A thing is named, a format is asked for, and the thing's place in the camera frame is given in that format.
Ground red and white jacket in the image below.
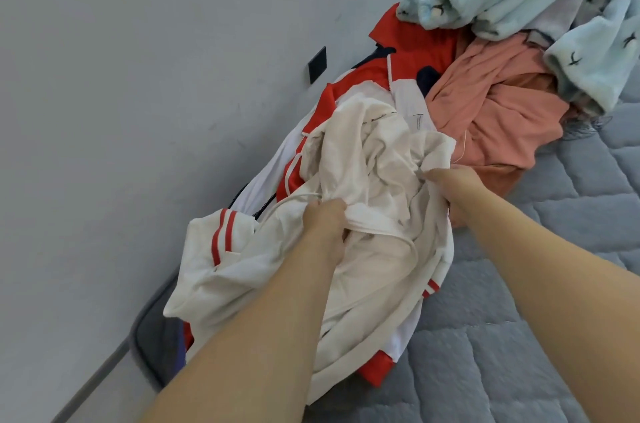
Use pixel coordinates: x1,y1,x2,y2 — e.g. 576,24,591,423
275,32,471,201

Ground pink pajama shirt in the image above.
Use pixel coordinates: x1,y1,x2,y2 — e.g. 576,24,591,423
425,32,591,199

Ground person's right forearm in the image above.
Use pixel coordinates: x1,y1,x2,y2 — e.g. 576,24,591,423
460,187,640,423

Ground grey drawstring shorts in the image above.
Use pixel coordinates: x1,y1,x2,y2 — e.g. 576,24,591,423
525,0,640,49

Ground person's left forearm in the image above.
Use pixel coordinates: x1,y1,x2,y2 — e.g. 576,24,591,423
140,232,341,423

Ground grey quilted mattress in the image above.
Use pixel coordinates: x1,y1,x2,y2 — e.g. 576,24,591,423
130,67,640,423

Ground white jacket with red stripes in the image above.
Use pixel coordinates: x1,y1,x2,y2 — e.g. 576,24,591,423
163,82,458,404

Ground black square patch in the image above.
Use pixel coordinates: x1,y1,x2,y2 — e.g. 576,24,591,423
307,46,328,85

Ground person's left hand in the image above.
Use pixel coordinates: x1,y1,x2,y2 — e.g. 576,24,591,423
300,197,351,264

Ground person's right hand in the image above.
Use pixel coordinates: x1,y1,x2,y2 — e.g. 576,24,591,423
425,165,491,229

